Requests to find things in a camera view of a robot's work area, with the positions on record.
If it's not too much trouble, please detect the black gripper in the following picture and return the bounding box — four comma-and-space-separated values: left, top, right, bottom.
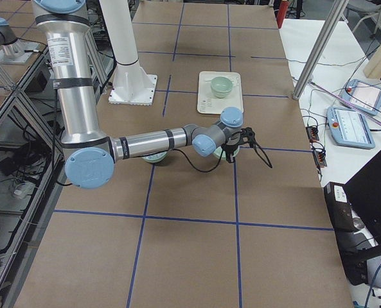
224, 127, 254, 164

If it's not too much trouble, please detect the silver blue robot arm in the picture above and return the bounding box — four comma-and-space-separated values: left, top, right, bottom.
32, 1, 255, 189

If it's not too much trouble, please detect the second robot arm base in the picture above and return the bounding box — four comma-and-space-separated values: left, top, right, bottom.
0, 17, 33, 65

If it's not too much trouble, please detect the cream tray with bear print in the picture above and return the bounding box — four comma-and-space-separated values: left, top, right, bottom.
197, 71, 244, 115

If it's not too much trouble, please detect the green bowl on tray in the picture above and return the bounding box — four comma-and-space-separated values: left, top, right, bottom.
210, 76, 233, 98

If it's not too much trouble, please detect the green bowl with ice cubes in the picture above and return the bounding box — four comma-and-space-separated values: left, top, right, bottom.
142, 151, 167, 164

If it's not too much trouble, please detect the black box device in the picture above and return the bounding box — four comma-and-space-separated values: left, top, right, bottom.
324, 182, 365, 232

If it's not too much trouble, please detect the near blue teach pendant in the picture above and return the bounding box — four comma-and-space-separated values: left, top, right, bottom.
326, 107, 375, 150

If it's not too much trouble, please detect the blue teach pendant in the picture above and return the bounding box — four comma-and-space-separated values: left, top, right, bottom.
340, 79, 381, 116
326, 107, 375, 150

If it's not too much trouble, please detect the black laptop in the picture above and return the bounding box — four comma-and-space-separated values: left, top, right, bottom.
344, 150, 381, 243

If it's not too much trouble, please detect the far blue teach pendant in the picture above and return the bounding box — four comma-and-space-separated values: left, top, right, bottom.
340, 79, 381, 116

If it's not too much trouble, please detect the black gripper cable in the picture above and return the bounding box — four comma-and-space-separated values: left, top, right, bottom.
173, 128, 273, 173

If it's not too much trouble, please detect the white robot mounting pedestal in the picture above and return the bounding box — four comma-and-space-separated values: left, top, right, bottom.
100, 0, 157, 106

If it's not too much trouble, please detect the aluminium frame post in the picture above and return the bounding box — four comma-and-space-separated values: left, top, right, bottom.
292, 0, 349, 100

